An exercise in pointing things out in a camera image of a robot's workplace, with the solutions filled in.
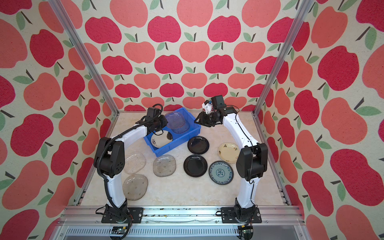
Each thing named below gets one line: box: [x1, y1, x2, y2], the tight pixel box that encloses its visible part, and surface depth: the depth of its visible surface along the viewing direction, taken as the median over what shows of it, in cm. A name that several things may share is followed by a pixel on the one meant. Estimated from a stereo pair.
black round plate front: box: [183, 154, 208, 178], surface depth 92 cm
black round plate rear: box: [187, 135, 210, 155], surface depth 103 cm
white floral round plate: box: [151, 130, 173, 148], surface depth 103 cm
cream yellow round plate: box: [218, 142, 240, 164], surface depth 100 cm
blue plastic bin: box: [144, 107, 202, 157], surface depth 100 cm
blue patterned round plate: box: [208, 160, 234, 186], surface depth 90 cm
